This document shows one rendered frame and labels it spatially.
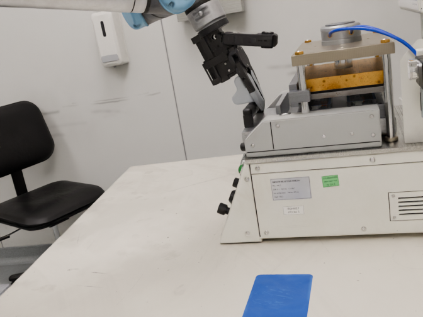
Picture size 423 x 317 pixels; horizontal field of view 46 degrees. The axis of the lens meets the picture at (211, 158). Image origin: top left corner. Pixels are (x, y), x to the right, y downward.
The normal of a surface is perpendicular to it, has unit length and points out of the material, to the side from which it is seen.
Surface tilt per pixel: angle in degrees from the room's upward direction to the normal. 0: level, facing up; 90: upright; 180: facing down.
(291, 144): 90
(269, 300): 0
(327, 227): 90
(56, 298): 0
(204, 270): 0
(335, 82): 90
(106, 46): 90
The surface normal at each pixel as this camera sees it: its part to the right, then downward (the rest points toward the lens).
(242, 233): -0.24, 0.30
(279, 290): -0.16, -0.95
